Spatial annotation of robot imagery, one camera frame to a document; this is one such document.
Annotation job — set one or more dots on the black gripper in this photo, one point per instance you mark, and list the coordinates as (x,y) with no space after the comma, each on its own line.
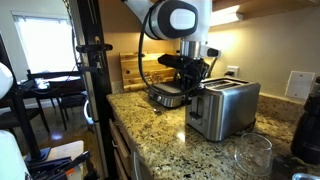
(196,70)

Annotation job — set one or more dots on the black toaster lever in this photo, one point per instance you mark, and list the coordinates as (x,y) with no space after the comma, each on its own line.
(196,115)

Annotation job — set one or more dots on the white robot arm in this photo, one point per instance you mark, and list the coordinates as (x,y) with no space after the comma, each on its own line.
(200,20)

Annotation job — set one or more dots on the stainless steel bread toaster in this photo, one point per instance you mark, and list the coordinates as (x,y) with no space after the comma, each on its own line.
(230,106)

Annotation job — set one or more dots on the round silver countertop appliance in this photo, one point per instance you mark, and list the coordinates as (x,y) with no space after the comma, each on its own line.
(166,96)

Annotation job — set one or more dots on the clear glass food container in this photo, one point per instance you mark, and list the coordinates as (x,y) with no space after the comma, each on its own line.
(156,80)

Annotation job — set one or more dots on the black power plug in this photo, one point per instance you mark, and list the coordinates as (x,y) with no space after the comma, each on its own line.
(228,73)

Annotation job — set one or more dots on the wooden cutting board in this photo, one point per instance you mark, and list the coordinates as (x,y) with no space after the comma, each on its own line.
(133,71)

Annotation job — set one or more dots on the under cabinet light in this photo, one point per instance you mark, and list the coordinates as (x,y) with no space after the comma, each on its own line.
(225,15)

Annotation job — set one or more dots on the clear drinking glass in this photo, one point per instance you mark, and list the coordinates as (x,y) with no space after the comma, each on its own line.
(253,155)

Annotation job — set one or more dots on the wooden kitchen cabinet drawers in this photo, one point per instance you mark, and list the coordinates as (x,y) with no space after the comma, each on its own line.
(121,150)

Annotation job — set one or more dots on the black dining table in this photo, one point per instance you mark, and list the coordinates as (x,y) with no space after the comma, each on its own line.
(71,100)

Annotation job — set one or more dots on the black coffee machine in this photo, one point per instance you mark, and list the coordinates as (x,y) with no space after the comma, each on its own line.
(306,133)

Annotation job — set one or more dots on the dark dining table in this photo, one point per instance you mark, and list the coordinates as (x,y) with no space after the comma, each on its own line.
(63,83)

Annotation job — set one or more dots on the light wooden stool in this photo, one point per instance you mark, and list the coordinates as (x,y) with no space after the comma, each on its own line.
(68,150)

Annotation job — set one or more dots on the bright window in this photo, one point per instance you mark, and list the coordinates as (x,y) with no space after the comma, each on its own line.
(46,43)

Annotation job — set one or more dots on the black tripod stand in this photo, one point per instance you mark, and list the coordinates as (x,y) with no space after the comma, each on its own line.
(20,110)

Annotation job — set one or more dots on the white rounded device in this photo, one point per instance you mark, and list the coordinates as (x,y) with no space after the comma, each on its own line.
(10,160)

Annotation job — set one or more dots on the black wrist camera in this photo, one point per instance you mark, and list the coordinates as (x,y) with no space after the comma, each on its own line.
(170,61)

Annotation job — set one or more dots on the white wall outlet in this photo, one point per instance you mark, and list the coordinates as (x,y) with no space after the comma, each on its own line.
(235,70)

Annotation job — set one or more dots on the black vertical mounting post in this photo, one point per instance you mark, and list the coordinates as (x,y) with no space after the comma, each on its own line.
(96,100)

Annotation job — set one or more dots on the black clamp on post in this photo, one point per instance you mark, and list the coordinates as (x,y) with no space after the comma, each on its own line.
(93,48)

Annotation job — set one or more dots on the white wall plate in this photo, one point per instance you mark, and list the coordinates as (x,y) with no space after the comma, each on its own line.
(299,85)

